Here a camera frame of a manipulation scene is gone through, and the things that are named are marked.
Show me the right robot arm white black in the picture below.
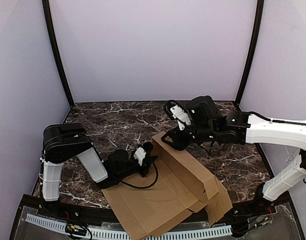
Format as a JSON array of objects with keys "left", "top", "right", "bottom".
[{"left": 162, "top": 95, "right": 306, "bottom": 202}]

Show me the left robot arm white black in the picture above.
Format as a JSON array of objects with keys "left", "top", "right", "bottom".
[{"left": 40, "top": 123, "right": 159, "bottom": 202}]

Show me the right small circuit board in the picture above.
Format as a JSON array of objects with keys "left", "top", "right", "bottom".
[{"left": 248, "top": 216, "right": 273, "bottom": 229}]

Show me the left black frame post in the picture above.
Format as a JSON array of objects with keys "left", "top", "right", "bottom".
[{"left": 42, "top": 0, "right": 75, "bottom": 108}]

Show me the black front frame rail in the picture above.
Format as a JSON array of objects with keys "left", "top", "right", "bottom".
[{"left": 38, "top": 201, "right": 276, "bottom": 226}]

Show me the right black frame post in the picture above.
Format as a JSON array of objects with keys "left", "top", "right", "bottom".
[{"left": 234, "top": 0, "right": 264, "bottom": 109}]

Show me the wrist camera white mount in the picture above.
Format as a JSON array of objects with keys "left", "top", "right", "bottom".
[
  {"left": 163, "top": 100, "right": 191, "bottom": 131},
  {"left": 132, "top": 141, "right": 153, "bottom": 167}
]

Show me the white slotted cable duct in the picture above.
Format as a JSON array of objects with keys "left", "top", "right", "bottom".
[{"left": 25, "top": 213, "right": 232, "bottom": 240}]

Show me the left small circuit board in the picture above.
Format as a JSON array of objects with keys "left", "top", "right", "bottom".
[{"left": 65, "top": 223, "right": 88, "bottom": 237}]

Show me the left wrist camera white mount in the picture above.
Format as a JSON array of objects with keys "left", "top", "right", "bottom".
[{"left": 132, "top": 141, "right": 153, "bottom": 167}]

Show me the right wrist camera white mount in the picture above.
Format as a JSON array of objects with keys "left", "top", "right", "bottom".
[{"left": 163, "top": 100, "right": 191, "bottom": 131}]

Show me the black frame post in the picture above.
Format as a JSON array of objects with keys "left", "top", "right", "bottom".
[
  {"left": 234, "top": 0, "right": 264, "bottom": 109},
  {"left": 42, "top": 0, "right": 75, "bottom": 108}
]

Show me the brown cardboard box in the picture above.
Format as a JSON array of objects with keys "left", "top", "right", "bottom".
[{"left": 102, "top": 131, "right": 232, "bottom": 240}]

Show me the small circuit board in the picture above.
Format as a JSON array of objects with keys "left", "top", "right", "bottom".
[
  {"left": 248, "top": 216, "right": 273, "bottom": 229},
  {"left": 65, "top": 223, "right": 88, "bottom": 237}
]

